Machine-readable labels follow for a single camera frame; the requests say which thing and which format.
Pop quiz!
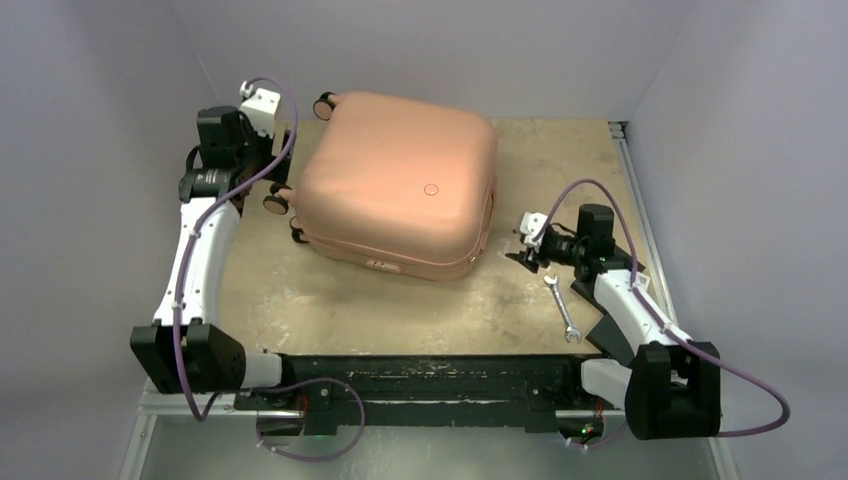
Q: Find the silver wrench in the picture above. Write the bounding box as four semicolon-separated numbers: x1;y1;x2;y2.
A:
543;275;583;343

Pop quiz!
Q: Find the black foam pad upper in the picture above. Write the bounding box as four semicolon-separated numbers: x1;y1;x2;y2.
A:
570;247;633;315

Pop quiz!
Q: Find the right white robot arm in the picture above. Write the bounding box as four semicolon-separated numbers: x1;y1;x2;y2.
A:
509;204;721;440

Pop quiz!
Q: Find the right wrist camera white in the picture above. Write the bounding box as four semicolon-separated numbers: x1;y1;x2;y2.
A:
517;212;548;249

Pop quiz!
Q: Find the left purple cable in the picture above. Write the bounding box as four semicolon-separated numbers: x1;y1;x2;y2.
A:
172;76;367;464

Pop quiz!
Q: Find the black foam pad lower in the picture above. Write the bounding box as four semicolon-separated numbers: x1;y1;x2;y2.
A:
585;313;635;367

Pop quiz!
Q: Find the aluminium rail frame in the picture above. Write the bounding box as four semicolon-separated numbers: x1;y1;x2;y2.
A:
119;120;740;480

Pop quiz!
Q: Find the black foam pad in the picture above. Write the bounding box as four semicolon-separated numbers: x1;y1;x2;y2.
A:
585;313;635;367
570;247;633;315

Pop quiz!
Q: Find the pink suitcase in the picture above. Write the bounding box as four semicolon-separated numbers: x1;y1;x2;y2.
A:
263;91;498;281

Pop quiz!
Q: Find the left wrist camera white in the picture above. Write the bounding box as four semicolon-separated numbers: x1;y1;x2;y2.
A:
239;82;281;139

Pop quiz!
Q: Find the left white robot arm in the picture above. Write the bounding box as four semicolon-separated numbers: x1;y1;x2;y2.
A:
130;102;298;409

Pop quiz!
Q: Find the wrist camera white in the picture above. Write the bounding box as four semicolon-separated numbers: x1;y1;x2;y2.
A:
239;82;281;139
517;212;548;249

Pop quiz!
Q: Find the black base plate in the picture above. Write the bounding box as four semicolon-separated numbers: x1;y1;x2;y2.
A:
224;354;604;435

